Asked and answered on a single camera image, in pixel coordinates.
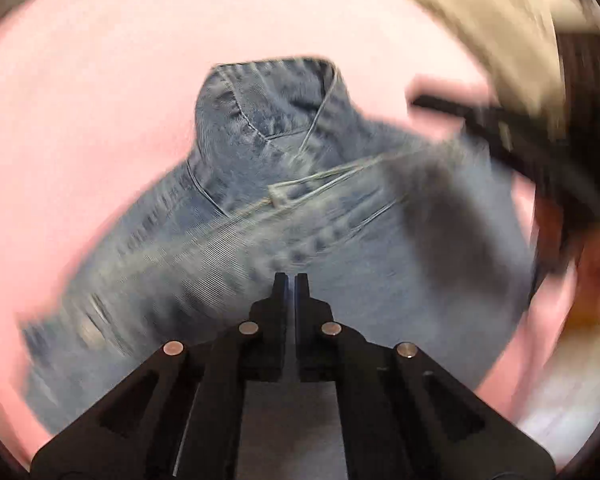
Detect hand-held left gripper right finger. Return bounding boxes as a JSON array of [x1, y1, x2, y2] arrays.
[[296, 274, 556, 480]]

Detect pink plush bed blanket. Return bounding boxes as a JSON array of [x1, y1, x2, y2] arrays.
[[0, 0, 600, 466]]

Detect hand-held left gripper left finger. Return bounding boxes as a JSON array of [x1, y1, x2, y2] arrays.
[[30, 273, 288, 480]]

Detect blue denim jeans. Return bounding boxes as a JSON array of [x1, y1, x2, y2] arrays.
[[20, 57, 541, 480]]

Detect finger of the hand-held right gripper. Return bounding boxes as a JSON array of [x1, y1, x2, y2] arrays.
[[412, 92, 526, 161]]

